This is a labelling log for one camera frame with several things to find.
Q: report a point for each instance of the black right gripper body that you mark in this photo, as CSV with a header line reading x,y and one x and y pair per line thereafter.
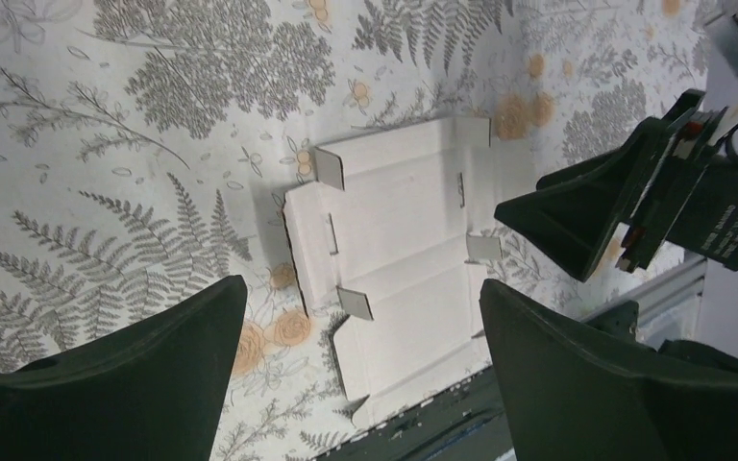
x,y
691,200

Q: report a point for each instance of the white cardboard paper box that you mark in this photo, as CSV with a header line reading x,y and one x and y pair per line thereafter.
x,y
398,229

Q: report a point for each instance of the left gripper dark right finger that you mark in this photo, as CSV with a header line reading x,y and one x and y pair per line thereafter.
x,y
575,392

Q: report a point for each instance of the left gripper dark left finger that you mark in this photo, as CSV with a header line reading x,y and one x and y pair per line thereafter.
x,y
151,391

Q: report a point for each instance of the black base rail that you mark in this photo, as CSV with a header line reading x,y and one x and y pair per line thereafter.
x,y
466,421

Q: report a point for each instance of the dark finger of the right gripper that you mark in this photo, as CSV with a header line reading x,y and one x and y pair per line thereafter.
x,y
573,213

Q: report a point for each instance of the floral patterned table cloth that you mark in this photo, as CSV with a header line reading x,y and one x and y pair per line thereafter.
x,y
145,148

